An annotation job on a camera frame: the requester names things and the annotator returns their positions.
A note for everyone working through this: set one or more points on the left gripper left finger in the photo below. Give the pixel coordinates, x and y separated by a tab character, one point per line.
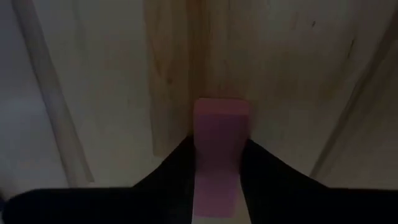
109	208

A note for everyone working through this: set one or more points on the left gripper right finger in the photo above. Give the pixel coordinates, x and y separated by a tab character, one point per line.
311	208

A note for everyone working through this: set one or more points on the pink wooden block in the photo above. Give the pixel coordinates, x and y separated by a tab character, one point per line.
219	130

